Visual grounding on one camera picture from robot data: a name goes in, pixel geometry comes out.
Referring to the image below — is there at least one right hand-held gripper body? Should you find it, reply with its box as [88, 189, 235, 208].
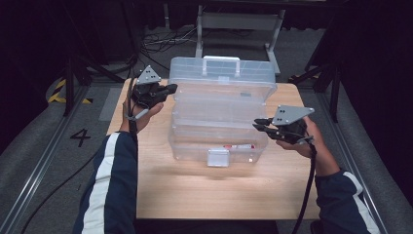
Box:
[271, 104, 316, 145]

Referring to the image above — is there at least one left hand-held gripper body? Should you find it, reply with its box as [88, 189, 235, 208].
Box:
[131, 64, 164, 108]

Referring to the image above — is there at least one white and red tube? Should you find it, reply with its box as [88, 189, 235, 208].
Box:
[223, 143, 257, 151]

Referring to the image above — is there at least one clear plastic storage box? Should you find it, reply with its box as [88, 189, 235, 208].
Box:
[167, 56, 279, 169]

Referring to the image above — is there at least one person's left hand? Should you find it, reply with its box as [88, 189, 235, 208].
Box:
[120, 94, 166, 135]

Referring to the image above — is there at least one person's right hand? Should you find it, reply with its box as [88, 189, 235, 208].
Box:
[276, 116, 341, 178]

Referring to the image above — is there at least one black tripod stand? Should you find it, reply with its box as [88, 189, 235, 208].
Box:
[287, 62, 342, 124]
[62, 53, 127, 117]

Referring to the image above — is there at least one yellow and black tape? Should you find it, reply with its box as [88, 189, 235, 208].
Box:
[48, 78, 94, 105]

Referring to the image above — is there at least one grey metal stand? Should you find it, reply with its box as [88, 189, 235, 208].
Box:
[194, 4, 287, 77]

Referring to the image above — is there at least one dark curtain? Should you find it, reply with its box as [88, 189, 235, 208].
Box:
[306, 0, 413, 204]
[0, 0, 110, 155]

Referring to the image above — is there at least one left hand-held gripper cable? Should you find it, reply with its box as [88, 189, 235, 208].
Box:
[123, 77, 150, 135]

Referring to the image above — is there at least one hand-held gripper cable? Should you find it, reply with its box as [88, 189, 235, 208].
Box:
[291, 137, 318, 234]
[123, 77, 150, 135]

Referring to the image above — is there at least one bundle of floor cables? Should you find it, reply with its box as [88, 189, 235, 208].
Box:
[139, 27, 199, 72]

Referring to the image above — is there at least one right hand-held gripper cable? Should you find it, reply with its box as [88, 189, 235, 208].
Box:
[291, 137, 318, 234]

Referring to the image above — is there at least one metal floor rail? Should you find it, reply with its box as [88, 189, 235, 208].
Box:
[0, 85, 92, 234]
[316, 92, 389, 234]

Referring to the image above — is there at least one black floor cable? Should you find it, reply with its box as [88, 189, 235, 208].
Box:
[19, 149, 100, 234]

